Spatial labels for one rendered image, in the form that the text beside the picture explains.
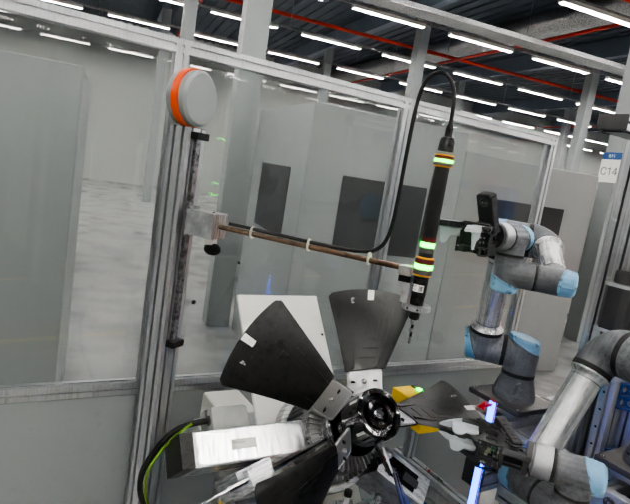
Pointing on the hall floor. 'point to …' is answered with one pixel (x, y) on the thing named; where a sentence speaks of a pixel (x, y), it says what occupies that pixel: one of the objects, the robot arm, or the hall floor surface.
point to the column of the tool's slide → (158, 394)
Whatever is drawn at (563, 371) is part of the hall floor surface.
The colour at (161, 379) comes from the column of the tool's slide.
